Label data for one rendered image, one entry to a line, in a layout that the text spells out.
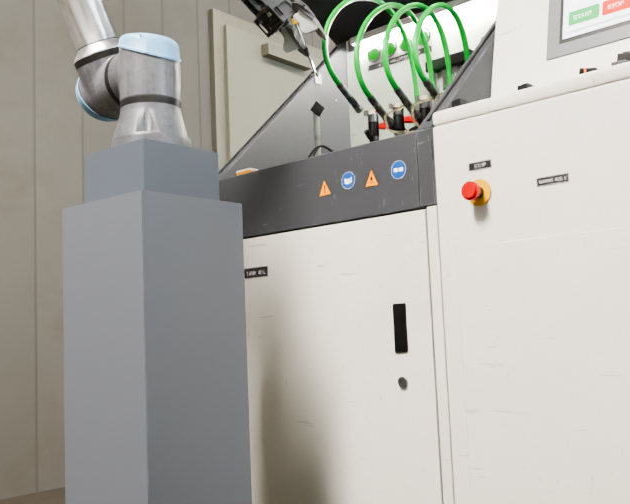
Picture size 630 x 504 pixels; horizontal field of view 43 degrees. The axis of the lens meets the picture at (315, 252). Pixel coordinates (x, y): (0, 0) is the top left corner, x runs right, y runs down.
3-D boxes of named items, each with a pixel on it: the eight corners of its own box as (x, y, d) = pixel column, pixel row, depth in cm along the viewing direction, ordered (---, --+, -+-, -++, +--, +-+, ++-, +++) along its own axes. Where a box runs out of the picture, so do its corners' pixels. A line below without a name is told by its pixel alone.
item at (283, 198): (219, 241, 205) (217, 179, 207) (232, 242, 208) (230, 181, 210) (419, 207, 163) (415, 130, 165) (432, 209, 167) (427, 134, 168)
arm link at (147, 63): (139, 90, 147) (137, 18, 148) (103, 107, 157) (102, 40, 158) (194, 101, 155) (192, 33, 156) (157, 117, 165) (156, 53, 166)
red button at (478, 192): (457, 206, 153) (455, 179, 153) (468, 207, 156) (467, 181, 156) (481, 202, 149) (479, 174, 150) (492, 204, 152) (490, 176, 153)
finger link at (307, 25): (316, 49, 189) (284, 27, 190) (328, 37, 193) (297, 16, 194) (320, 39, 187) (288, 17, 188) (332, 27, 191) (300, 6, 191)
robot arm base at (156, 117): (145, 140, 144) (144, 86, 145) (94, 155, 153) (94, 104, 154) (208, 152, 155) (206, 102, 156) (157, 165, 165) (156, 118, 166)
